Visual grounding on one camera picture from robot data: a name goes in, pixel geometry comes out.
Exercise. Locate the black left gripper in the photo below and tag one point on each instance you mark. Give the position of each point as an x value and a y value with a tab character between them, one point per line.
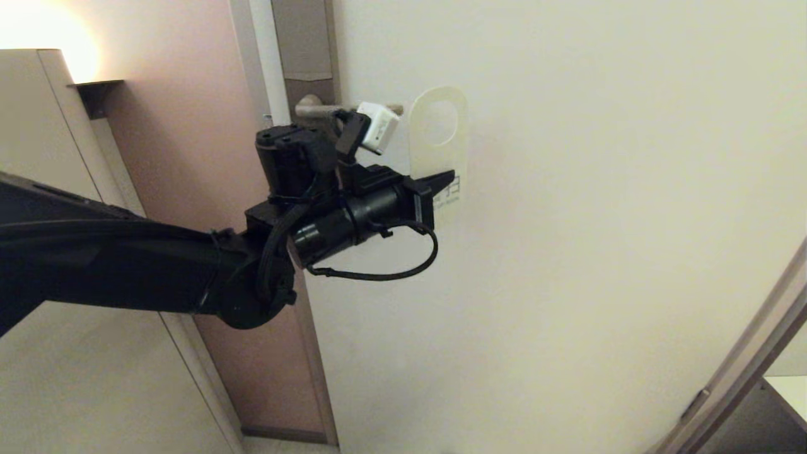
365	214

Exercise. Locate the blue do-not-disturb door hanger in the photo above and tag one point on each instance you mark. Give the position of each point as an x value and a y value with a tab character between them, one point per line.
438	161

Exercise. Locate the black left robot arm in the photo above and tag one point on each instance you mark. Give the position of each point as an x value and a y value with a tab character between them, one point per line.
94	265

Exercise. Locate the white door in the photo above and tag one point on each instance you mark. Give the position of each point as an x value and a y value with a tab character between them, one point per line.
567	284

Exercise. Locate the brown metal lock plate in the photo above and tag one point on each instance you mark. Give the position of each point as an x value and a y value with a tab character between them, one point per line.
306	38

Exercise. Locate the small metal hinge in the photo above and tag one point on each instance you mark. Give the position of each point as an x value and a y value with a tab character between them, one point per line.
695	405

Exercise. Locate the dark cabinet side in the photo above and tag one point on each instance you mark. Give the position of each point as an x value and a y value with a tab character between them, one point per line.
756	429

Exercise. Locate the white wrist camera with mount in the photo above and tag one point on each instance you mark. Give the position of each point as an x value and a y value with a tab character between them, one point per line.
378	126

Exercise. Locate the dark wall lamp bracket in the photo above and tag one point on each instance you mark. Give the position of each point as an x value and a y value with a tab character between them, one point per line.
98	93

